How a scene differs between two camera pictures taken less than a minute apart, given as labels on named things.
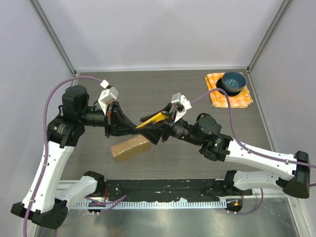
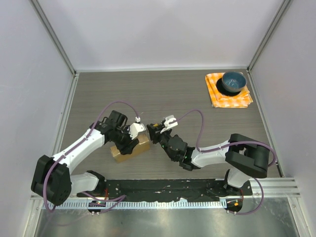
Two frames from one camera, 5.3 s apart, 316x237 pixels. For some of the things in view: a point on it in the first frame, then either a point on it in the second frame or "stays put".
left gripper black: x=116 y=122 -> x=127 y=147
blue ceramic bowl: x=234 y=81 stays put
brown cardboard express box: x=130 y=147 stays put
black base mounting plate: x=170 y=189 stays put
